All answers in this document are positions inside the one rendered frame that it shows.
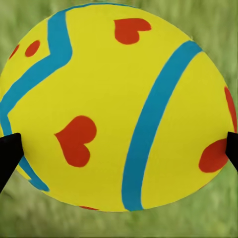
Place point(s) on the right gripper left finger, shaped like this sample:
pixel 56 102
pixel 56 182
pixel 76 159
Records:
pixel 11 153

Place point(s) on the easter egg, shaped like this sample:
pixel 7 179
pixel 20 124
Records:
pixel 118 109

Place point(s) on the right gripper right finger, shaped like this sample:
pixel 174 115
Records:
pixel 232 148

